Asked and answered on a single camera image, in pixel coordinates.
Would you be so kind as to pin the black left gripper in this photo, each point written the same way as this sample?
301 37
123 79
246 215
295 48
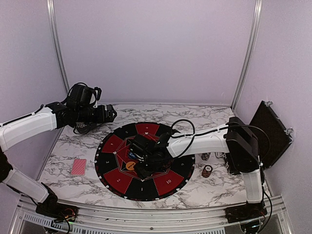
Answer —
101 118

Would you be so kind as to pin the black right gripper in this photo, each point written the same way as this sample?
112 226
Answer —
144 174

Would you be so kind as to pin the orange big blind button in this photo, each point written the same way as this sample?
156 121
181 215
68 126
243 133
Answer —
130 166

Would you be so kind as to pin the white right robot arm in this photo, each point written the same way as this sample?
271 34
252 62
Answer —
233 138

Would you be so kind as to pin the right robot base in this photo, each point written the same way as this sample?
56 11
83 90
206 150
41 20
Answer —
251 214

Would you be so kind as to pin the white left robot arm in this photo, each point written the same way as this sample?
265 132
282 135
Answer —
15 131

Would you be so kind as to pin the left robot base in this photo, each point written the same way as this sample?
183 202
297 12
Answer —
58 211

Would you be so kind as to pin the round red black poker mat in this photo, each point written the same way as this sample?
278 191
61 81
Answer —
112 155

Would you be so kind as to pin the white blue chip stack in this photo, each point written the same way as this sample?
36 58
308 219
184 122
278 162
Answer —
205 156

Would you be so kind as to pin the red brown chip stack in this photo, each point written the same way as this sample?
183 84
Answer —
207 171

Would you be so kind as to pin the red playing card deck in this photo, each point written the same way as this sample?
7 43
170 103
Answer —
79 167

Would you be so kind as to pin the black poker chip case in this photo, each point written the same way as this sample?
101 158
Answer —
273 137

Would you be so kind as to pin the left aluminium frame post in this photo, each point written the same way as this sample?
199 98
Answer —
56 42

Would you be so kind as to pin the aluminium frame post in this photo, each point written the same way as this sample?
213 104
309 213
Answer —
249 52
56 42

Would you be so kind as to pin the aluminium front rail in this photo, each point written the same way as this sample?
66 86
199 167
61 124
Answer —
92 219

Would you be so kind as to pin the right aluminium frame post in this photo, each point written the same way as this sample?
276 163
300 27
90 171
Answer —
249 52

